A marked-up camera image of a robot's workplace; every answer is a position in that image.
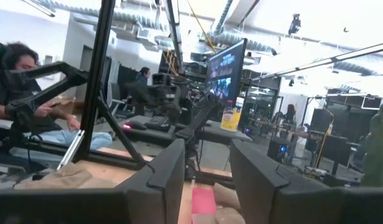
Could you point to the black computer monitor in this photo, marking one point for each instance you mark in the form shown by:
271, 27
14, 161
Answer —
225, 71

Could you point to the black diagonal frame brace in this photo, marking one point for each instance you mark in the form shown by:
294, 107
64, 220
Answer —
120, 133

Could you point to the silver ceiling duct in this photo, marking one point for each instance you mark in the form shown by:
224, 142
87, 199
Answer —
238, 39

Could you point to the black computer mouse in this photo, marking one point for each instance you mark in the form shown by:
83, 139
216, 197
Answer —
135, 125

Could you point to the pink plastic tray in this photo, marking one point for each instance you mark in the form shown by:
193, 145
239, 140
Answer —
204, 200

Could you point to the black frame base bar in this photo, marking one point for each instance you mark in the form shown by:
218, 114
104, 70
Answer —
117, 160

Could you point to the black box with blue light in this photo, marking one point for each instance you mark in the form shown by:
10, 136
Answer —
278, 149

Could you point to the black overhead frame bar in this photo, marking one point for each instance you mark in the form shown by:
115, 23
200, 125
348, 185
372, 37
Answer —
176, 31

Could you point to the black workbench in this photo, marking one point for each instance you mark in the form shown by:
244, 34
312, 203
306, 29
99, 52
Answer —
331, 140

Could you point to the dark green cap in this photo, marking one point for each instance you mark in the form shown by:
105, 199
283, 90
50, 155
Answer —
378, 149

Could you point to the black desk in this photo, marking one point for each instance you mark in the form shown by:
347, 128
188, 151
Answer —
216, 133

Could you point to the black upright frame post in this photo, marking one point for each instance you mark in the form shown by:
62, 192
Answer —
98, 62

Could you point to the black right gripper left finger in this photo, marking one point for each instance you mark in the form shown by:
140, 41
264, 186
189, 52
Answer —
160, 186

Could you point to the black keyboard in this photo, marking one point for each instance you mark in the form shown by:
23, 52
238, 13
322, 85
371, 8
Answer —
157, 123

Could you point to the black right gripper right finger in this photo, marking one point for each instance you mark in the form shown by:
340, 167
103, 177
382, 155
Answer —
272, 193

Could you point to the long ceiling light bar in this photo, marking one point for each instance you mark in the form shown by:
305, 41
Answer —
328, 59

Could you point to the yellow plastic bottle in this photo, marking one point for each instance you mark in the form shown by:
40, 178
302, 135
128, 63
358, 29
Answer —
231, 118

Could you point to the beige cotton cap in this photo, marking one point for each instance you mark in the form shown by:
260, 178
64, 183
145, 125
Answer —
227, 196
61, 179

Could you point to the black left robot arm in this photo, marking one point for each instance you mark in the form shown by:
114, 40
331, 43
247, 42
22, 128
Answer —
54, 70

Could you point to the silver aluminium bar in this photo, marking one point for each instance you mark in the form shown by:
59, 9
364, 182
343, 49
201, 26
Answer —
70, 149

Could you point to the person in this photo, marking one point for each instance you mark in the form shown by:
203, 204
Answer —
290, 113
20, 59
143, 77

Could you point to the black ceiling spotlight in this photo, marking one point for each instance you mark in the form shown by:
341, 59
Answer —
294, 24

